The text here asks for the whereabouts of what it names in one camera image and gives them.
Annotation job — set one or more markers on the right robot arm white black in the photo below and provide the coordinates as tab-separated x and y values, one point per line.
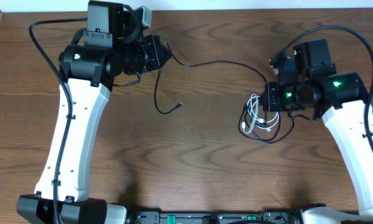
309	80

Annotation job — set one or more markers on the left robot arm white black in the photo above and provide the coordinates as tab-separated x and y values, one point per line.
112	43

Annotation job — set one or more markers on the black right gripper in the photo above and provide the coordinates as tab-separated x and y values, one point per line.
270	103

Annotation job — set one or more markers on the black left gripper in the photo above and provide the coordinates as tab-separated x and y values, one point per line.
155	53

